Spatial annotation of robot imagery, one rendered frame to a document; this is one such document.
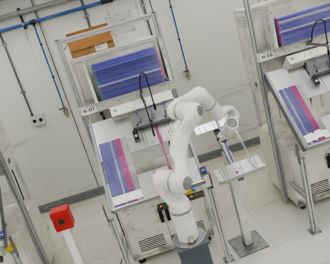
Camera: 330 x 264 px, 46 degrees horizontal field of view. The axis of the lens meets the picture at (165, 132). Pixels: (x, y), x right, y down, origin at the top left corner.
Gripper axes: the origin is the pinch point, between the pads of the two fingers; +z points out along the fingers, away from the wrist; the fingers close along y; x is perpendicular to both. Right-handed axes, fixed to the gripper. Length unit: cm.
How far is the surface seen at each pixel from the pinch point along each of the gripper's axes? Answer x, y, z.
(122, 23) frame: -105, 38, -11
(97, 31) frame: -107, 57, -10
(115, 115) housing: -50, 64, 18
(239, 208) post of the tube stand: 44, -2, 45
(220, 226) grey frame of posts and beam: 51, 17, 41
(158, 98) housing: -51, 29, 16
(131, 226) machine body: 25, 80, 65
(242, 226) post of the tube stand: 57, -2, 55
